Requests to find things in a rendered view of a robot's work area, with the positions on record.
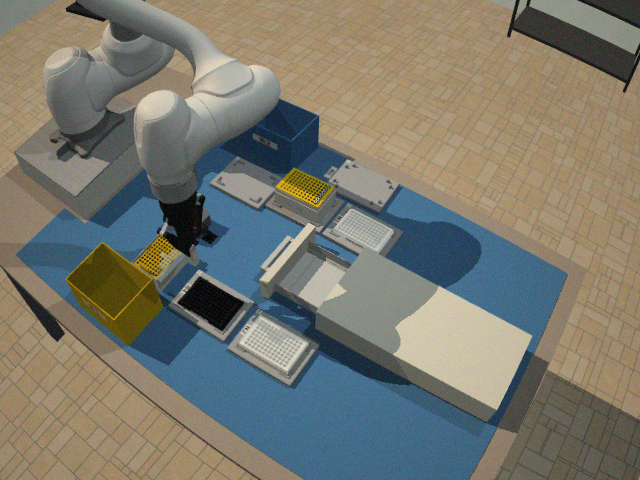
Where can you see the blue open-top bin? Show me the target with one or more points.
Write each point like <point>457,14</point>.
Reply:
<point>286,120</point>

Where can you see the blue bench mat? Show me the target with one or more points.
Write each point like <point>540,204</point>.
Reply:
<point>345,417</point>

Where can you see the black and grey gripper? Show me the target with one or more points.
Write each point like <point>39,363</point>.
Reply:
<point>183,225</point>

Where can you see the yellow open-top bin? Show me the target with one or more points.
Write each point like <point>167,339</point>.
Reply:
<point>111,282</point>

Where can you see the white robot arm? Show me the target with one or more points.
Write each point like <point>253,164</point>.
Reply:
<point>228,97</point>

